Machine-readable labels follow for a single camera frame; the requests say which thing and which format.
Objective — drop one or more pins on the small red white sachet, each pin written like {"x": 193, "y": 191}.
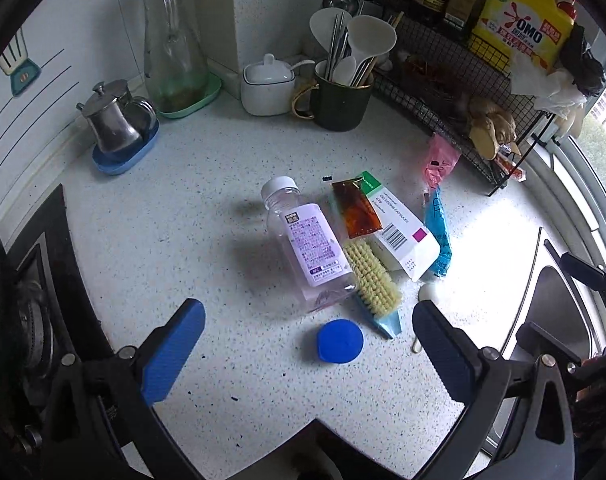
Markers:
{"x": 510, "y": 165}

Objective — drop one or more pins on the brown sauce packet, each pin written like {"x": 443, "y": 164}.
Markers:
{"x": 355, "y": 210}

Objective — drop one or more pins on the pink packet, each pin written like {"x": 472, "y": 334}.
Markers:
{"x": 440, "y": 162}

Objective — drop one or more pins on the steel chopsticks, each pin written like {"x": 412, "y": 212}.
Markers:
{"x": 339, "y": 35}

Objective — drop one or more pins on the white and green medicine box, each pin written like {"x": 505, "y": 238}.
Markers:
{"x": 408, "y": 245}

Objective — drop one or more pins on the small white ball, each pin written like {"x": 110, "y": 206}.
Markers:
{"x": 429, "y": 292}

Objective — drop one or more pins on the blue bottle cap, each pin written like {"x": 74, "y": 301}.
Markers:
{"x": 339, "y": 341}

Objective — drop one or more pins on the blue wrapper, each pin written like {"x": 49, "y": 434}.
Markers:
{"x": 438, "y": 235}

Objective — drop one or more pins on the steel ladle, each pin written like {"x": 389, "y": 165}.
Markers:
{"x": 340, "y": 1}

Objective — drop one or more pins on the blue tray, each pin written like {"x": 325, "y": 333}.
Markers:
{"x": 128, "y": 160}

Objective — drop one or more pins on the black plastic bag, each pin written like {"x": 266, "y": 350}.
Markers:
{"x": 583, "y": 65}

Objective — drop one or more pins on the cartoon kitchen wall sticker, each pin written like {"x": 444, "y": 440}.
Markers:
{"x": 18, "y": 60}

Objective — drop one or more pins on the black gas stove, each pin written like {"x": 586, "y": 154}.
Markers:
{"x": 58, "y": 260}

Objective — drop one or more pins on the dark green mug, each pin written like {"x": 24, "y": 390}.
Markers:
{"x": 343, "y": 105}

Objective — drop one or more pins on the white rice paddle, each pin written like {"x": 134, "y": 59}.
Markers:
{"x": 370, "y": 37}

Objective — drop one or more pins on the white sugar bowl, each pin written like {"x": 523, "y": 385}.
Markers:
{"x": 265, "y": 95}

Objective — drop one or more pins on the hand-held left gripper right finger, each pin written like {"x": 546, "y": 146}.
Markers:
{"x": 443, "y": 345}

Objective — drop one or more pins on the glass carafe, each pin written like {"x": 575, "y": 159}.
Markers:
{"x": 173, "y": 60}

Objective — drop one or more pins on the white spatula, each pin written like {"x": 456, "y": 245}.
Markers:
{"x": 323, "y": 25}

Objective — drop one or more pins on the small white spoon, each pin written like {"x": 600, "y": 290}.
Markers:
{"x": 345, "y": 70}

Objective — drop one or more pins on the dried red chilli pile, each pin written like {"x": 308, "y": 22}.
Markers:
{"x": 425, "y": 70}

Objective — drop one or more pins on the steel sink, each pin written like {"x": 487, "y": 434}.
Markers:
{"x": 558, "y": 310}

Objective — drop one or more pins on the steel teapot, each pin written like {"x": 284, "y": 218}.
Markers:
{"x": 110, "y": 125}

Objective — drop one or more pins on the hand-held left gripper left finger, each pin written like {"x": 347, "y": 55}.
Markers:
{"x": 175, "y": 350}

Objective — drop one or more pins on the window frame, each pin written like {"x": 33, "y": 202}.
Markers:
{"x": 583, "y": 170}

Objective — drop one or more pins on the green tray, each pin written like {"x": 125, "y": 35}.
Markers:
{"x": 208, "y": 95}

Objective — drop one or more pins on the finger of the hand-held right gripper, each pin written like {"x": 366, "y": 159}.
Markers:
{"x": 543, "y": 342}
{"x": 585, "y": 270}

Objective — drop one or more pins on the clear bottle with purple label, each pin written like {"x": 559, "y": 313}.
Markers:
{"x": 308, "y": 245}

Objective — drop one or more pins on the yellow detergent bottle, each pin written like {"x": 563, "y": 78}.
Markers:
{"x": 523, "y": 25}

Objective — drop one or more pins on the ginger root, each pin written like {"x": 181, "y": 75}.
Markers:
{"x": 490, "y": 127}

